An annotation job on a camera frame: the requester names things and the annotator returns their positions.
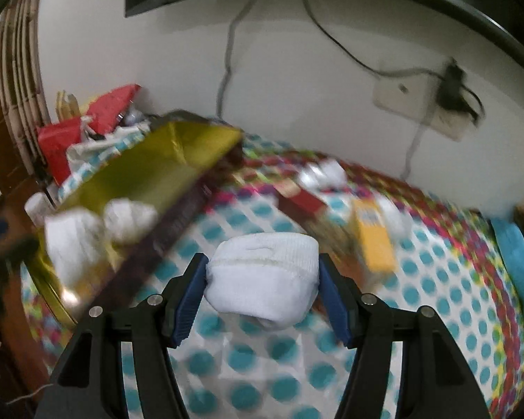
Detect yellow medicine box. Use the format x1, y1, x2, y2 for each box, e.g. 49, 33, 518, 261
351, 201, 398, 273

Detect blue cloth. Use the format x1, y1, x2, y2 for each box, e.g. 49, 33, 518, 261
491, 218, 524, 324

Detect white plastic bag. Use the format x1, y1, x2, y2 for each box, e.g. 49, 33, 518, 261
102, 198, 160, 243

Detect white cloth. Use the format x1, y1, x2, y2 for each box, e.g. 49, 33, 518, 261
65, 116, 151, 171

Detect grey socket cable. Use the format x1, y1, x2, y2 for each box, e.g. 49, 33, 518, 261
402, 122, 424, 179

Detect brown striped curtain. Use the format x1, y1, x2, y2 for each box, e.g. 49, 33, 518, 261
0, 0, 53, 175

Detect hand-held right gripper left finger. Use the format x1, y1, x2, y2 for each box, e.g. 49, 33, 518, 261
37, 253, 210, 419

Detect gold tin box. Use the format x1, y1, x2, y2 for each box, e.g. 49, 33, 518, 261
26, 122, 245, 328

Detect flat red paper bag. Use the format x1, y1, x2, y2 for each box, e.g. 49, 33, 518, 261
87, 84, 141, 134

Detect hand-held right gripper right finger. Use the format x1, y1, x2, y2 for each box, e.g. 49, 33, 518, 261
318, 253, 492, 419

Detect thin black cable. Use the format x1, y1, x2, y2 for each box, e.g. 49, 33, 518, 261
301, 0, 450, 79

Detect brown patterned ball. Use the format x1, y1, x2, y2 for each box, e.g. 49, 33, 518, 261
308, 220, 359, 267

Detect white sock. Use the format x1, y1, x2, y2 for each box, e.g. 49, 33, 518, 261
384, 201, 413, 236
204, 232, 320, 330
44, 209, 110, 284
299, 159, 348, 193

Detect polka dot cloth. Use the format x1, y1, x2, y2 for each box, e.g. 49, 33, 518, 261
22, 131, 524, 419

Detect white wall socket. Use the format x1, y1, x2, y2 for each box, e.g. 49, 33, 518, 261
372, 70, 481, 140

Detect black power adapter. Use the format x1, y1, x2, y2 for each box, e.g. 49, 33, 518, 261
437, 59, 485, 125

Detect thick television cable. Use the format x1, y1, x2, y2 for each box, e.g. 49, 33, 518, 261
216, 0, 263, 123

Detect clear plastic jar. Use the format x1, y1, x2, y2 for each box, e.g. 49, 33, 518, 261
24, 192, 55, 225

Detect large red paper bag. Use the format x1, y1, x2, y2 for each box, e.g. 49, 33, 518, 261
37, 116, 88, 184

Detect small red box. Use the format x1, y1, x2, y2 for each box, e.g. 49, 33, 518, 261
277, 190, 328, 223

